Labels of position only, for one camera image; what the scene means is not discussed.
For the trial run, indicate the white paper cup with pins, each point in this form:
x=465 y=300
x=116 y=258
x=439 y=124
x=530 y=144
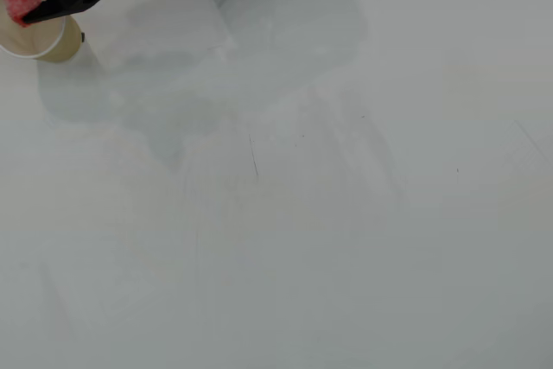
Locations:
x=47 y=42

